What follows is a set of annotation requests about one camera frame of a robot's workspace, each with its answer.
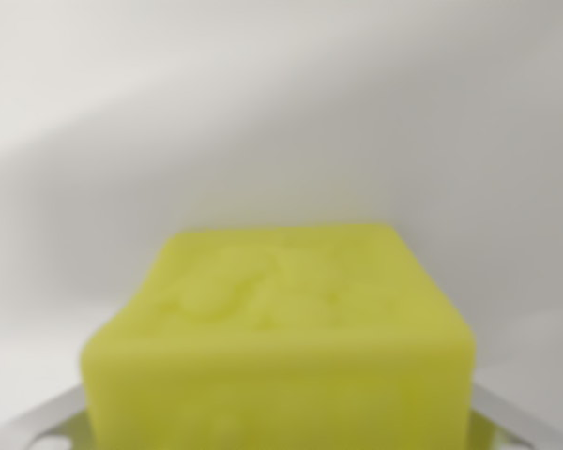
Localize black silver gripper left finger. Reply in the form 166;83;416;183
0;382;98;450

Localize black silver gripper right finger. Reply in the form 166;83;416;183
468;380;540;450

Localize yellow cube with embossed face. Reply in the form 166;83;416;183
78;223;478;450

